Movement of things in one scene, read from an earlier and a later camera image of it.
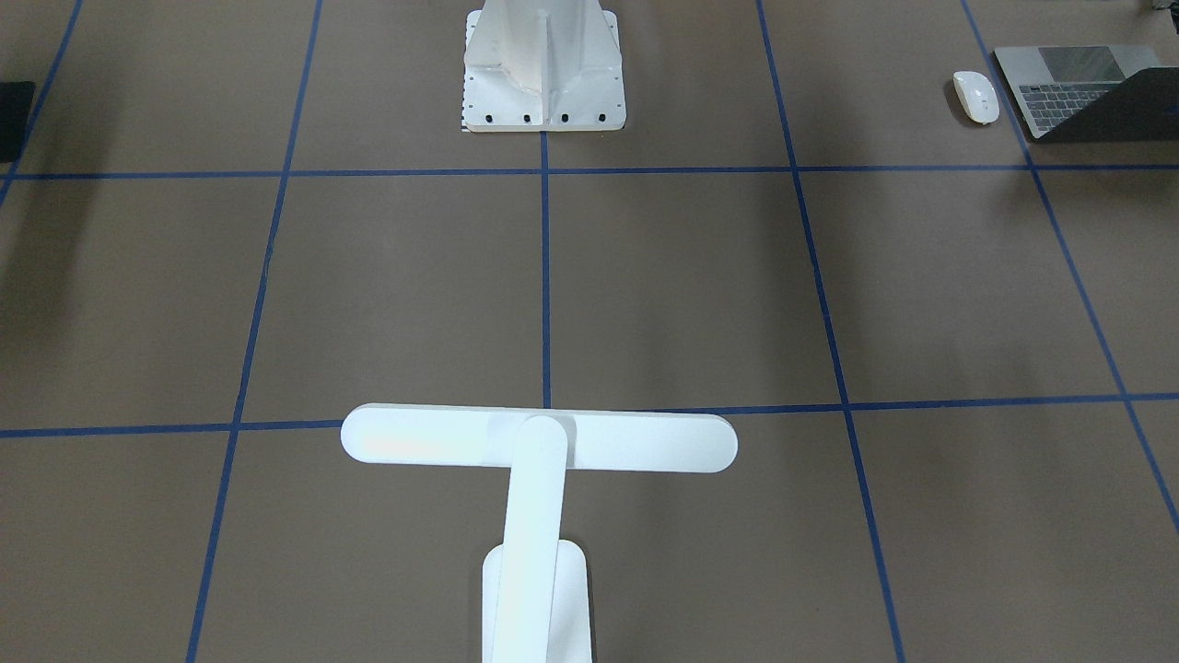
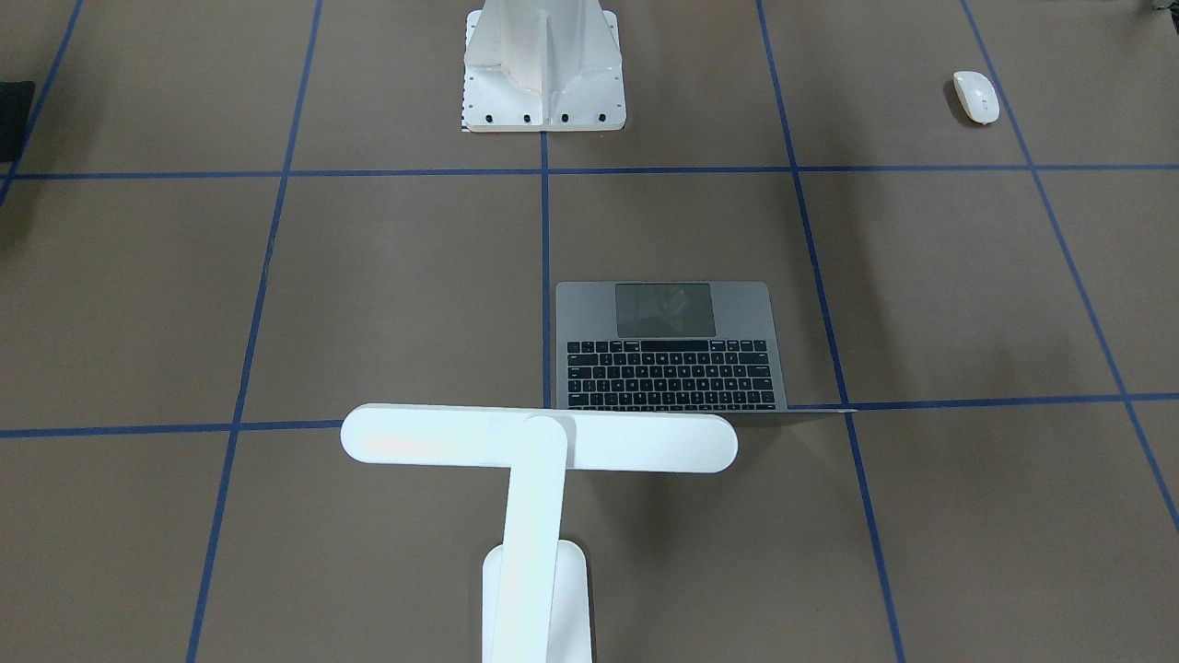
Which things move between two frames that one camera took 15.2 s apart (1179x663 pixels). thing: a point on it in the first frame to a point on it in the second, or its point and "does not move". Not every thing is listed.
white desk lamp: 536,589 does not move
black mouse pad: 16,101 does not move
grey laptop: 1093,92 to 694,344
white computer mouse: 977,96 does not move
